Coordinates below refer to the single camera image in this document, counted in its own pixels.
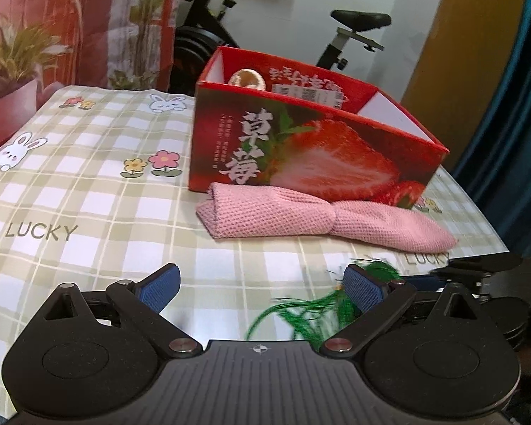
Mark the pink knit towel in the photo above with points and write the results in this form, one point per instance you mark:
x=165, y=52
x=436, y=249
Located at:
x=292, y=212

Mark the red strawberry print cardboard box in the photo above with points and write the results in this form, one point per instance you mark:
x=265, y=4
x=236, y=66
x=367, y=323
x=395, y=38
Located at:
x=314, y=159

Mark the printed backdrop cloth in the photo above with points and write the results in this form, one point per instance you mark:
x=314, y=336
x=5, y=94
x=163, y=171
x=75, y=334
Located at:
x=71, y=17

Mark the wooden door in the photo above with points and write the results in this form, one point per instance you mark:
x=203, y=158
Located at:
x=460, y=44

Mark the checkered bunny print tablecloth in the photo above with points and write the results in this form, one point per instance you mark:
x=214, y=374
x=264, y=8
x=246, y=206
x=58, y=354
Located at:
x=93, y=186

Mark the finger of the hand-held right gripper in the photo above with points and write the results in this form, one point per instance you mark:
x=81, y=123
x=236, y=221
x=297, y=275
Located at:
x=478, y=265

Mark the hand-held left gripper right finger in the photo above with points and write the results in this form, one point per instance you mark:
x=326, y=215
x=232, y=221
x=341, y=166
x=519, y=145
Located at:
x=363, y=288

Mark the black exercise bike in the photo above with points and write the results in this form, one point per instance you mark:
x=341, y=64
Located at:
x=194, y=40

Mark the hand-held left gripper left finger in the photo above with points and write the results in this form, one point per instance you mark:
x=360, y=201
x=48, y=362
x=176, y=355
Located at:
x=161, y=287

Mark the blue curtain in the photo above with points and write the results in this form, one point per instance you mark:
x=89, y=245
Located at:
x=513, y=119

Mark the green tassel bundle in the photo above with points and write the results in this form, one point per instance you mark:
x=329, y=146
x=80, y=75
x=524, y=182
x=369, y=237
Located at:
x=312, y=314

